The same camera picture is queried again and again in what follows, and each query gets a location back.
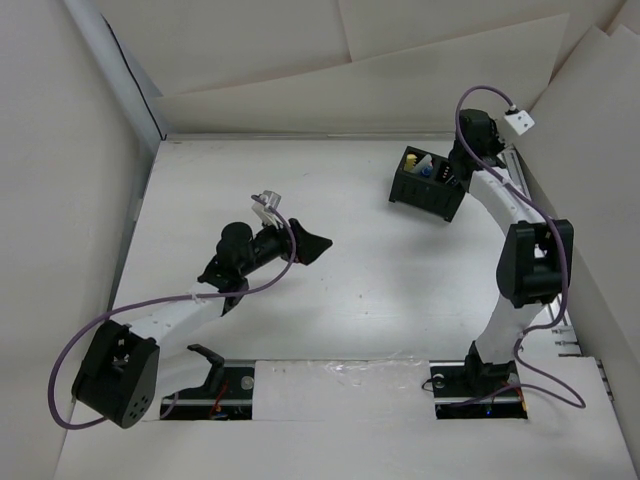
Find yellow highlighter marker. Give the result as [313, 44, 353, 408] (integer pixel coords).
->
[403, 153, 420, 173]

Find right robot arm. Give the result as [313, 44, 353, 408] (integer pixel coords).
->
[448, 109, 575, 397]

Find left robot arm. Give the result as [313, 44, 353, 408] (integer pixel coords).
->
[71, 218, 333, 429]

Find black two-compartment organizer box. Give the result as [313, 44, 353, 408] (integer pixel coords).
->
[389, 146, 465, 222]

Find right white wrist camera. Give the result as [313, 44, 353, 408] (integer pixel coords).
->
[503, 105, 535, 136]

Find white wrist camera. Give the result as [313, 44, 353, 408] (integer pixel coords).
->
[503, 105, 535, 136]
[251, 190, 282, 227]

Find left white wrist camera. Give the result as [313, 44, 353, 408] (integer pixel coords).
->
[251, 190, 282, 227]

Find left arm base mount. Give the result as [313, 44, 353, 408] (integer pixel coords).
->
[157, 344, 256, 421]

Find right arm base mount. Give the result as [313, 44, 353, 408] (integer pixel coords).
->
[422, 360, 528, 420]

